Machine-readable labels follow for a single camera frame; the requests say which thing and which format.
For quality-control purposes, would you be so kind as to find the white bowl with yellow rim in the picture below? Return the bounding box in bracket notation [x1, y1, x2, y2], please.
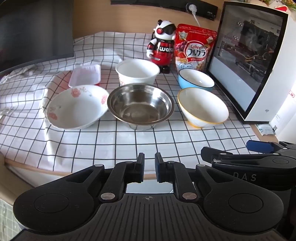
[177, 88, 229, 128]

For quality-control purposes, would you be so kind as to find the tall white patterned bowl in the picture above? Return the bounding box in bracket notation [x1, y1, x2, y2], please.
[115, 59, 160, 87]

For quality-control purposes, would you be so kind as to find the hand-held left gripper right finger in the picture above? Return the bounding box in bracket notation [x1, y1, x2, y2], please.
[155, 152, 234, 201]

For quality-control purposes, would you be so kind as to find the small white packet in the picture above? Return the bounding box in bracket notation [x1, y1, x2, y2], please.
[255, 124, 276, 136]

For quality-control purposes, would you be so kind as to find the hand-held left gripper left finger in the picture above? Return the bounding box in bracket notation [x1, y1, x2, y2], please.
[62, 152, 145, 202]

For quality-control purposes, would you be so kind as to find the black monitor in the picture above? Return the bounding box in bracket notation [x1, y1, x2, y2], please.
[0, 0, 75, 73]

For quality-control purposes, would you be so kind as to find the red white package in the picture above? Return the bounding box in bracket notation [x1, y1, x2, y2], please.
[274, 0, 296, 12]

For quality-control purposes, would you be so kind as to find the white floral bowl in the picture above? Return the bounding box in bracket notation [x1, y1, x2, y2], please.
[46, 85, 110, 130]

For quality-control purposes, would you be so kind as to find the checked white tablecloth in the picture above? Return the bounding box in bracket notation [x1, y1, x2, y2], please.
[0, 31, 258, 184]

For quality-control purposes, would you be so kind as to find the red white toy robot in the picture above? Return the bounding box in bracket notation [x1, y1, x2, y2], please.
[147, 19, 177, 74]

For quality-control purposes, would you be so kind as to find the white cardboard box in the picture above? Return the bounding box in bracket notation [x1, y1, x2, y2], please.
[271, 88, 296, 140]

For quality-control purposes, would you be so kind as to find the white plug with cable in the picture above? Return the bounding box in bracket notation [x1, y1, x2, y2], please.
[186, 2, 201, 27]

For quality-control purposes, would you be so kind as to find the red cereal bag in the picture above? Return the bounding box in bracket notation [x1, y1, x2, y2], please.
[174, 23, 217, 77]

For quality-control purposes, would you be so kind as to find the stainless steel bowl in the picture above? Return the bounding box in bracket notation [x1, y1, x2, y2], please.
[107, 83, 174, 131]

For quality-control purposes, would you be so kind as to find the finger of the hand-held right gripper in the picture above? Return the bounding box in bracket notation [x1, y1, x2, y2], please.
[246, 140, 296, 153]
[200, 146, 269, 163]

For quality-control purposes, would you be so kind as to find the blue bowl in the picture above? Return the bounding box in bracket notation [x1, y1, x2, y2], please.
[178, 69, 215, 92]

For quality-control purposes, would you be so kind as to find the white and red tray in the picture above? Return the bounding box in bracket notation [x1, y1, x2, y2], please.
[69, 64, 102, 88]

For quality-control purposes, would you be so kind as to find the black power strip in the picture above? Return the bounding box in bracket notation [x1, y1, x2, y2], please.
[110, 0, 219, 21]

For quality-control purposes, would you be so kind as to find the white computer case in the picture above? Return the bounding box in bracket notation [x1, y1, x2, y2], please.
[206, 1, 296, 123]

